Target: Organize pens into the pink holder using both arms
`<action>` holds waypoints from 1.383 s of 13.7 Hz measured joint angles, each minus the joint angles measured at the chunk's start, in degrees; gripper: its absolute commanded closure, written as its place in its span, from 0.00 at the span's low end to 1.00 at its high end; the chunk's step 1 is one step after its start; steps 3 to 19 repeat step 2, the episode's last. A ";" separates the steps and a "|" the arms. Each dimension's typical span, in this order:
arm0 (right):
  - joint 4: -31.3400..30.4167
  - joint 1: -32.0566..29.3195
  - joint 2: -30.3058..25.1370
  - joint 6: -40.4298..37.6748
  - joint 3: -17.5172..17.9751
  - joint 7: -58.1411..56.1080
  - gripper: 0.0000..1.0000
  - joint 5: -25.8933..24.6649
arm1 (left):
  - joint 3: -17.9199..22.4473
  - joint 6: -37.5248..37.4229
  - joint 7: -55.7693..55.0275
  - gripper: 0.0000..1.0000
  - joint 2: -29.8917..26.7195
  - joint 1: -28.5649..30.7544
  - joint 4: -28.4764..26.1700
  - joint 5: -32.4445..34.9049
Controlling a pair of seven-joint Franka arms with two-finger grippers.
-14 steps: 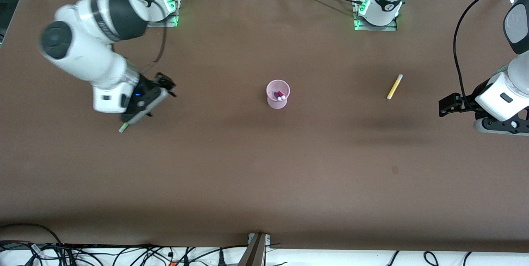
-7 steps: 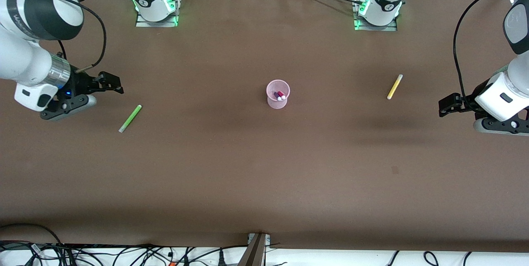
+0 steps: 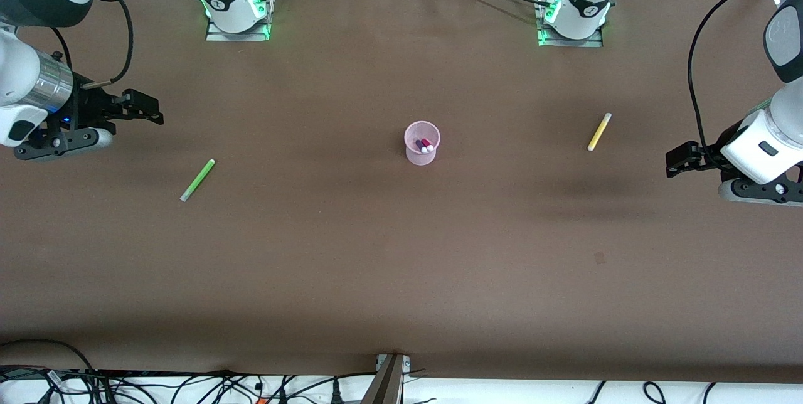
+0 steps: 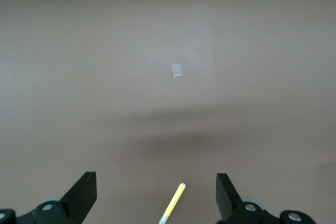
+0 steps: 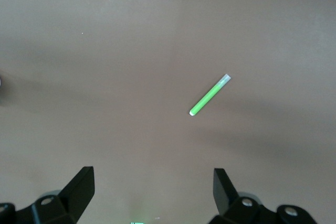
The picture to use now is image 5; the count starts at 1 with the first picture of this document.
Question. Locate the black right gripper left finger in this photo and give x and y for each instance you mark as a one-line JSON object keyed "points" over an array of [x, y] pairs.
{"points": [[71, 197]]}

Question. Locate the green marker pen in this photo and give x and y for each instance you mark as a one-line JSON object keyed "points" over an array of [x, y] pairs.
{"points": [[207, 96]]}

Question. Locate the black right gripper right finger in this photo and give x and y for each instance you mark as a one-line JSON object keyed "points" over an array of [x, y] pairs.
{"points": [[228, 197]]}

